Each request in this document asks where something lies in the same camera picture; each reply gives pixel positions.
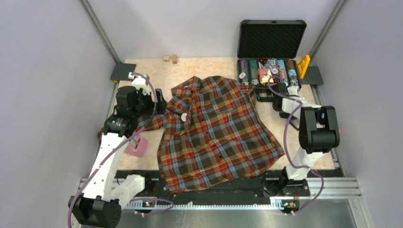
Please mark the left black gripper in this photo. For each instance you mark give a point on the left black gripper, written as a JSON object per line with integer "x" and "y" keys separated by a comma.
{"x": 159, "y": 106}

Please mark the grey baseplate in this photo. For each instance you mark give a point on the grey baseplate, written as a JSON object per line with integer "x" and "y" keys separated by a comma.
{"x": 121, "y": 71}
{"x": 312, "y": 77}

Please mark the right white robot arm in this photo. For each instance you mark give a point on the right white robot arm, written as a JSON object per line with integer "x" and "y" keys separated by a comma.
{"x": 318, "y": 132}

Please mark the pink metronome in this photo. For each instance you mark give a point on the pink metronome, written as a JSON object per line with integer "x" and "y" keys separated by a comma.
{"x": 136, "y": 146}

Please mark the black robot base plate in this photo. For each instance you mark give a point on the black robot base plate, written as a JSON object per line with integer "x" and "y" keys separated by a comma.
{"x": 237, "y": 192}

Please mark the plaid flannel shirt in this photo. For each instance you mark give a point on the plaid flannel shirt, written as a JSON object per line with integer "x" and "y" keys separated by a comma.
{"x": 223, "y": 138}

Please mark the right grey baseplate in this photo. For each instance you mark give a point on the right grey baseplate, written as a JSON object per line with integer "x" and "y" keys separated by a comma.
{"x": 312, "y": 77}

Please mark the yellow plastic toy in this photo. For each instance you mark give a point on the yellow plastic toy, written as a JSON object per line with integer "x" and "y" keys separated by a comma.
{"x": 303, "y": 66}

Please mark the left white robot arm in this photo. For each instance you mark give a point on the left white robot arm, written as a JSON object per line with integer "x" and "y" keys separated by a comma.
{"x": 97, "y": 203}

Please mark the left grey baseplate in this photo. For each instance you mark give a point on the left grey baseplate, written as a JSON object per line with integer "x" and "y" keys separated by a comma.
{"x": 121, "y": 71}

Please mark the black poker chip case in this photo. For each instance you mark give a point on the black poker chip case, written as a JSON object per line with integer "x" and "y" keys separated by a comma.
{"x": 271, "y": 45}

